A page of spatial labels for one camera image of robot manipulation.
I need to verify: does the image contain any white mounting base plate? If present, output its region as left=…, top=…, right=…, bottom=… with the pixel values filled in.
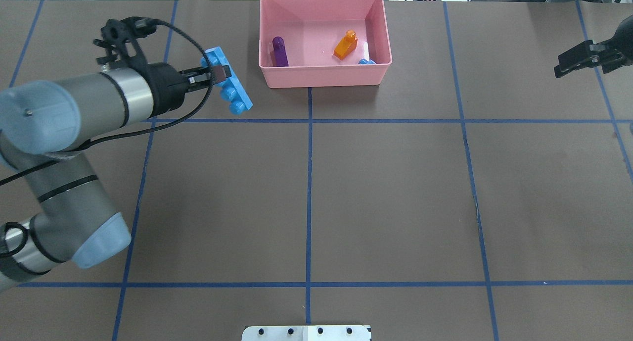
left=240, top=325, right=372, bottom=341

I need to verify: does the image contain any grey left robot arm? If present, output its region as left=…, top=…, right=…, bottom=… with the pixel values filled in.
left=1, top=63, right=234, bottom=292

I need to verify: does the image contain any orange toy block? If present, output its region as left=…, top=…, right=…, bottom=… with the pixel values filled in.
left=333, top=30, right=358, bottom=60

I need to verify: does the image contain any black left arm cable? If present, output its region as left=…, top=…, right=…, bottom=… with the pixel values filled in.
left=0, top=17, right=216, bottom=186

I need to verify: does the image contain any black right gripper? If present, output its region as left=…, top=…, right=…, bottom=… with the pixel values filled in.
left=554, top=15, right=633, bottom=79

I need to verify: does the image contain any pink plastic box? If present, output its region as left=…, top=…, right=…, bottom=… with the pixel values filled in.
left=258, top=0, right=393, bottom=89

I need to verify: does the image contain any long blue toy block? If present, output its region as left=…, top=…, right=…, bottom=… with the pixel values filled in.
left=200, top=47, right=253, bottom=115

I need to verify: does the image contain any small blue toy block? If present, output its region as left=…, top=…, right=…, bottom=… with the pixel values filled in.
left=358, top=58, right=376, bottom=64

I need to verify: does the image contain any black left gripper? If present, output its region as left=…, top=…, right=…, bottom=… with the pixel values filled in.
left=144, top=63, right=232, bottom=115

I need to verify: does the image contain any purple toy block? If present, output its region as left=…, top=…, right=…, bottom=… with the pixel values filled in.
left=271, top=36, right=289, bottom=67

